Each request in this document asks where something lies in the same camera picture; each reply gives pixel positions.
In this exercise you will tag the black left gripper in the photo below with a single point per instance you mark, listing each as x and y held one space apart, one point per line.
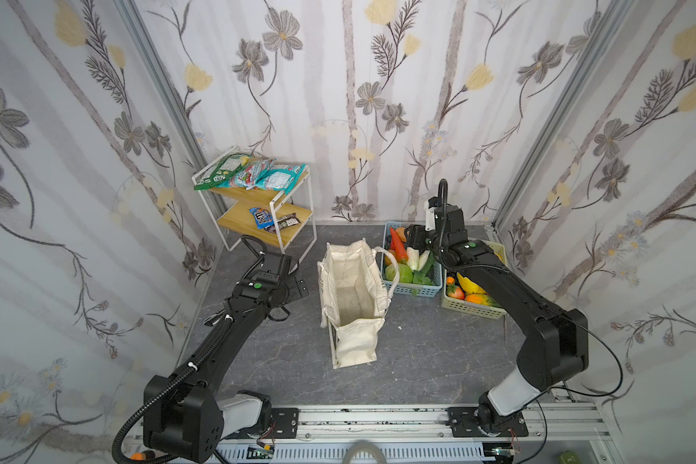
287 266

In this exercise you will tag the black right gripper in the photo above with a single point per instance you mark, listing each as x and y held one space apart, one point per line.
417 235

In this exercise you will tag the yellow banana toy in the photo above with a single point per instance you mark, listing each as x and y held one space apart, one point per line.
468 286

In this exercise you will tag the cream canvas grocery bag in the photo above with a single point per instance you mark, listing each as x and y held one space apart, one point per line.
356 286

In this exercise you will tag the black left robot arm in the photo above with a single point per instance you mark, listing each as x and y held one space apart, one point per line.
180 415

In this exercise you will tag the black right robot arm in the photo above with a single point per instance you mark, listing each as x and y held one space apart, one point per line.
556 344

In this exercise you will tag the green cucumber toy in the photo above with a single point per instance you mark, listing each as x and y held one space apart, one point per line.
426 263

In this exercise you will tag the brown potato toy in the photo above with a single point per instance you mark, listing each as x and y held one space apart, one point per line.
400 231

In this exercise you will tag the blue plastic vegetable basket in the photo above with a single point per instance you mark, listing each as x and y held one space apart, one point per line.
422 286

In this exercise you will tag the green plastic fruit basket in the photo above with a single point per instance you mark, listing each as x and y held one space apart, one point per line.
479 305

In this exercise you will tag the green cabbage toy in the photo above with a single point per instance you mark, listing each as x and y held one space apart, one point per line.
402 273

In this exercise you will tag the red strawberry toy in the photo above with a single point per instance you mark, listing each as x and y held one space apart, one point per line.
455 292

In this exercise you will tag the dark brown candy bar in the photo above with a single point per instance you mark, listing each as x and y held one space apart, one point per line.
287 221

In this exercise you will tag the blue candy bar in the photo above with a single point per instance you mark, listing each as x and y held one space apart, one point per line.
263 218

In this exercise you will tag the red teal snack packet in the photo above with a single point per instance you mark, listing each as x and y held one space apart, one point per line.
247 177

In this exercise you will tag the green snack packet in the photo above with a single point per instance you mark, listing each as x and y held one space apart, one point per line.
220 173

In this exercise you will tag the white wire two-tier shelf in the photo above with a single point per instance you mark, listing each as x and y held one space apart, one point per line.
228 208

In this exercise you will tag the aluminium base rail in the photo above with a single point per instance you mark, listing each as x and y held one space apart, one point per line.
424 433

